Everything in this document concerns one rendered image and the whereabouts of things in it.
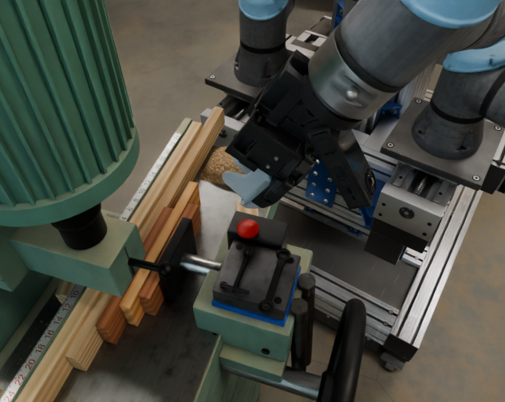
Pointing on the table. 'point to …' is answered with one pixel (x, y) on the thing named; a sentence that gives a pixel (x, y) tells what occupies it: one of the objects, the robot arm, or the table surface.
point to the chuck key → (240, 274)
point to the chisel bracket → (96, 268)
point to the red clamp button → (247, 228)
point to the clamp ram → (183, 259)
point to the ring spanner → (274, 281)
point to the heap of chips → (218, 166)
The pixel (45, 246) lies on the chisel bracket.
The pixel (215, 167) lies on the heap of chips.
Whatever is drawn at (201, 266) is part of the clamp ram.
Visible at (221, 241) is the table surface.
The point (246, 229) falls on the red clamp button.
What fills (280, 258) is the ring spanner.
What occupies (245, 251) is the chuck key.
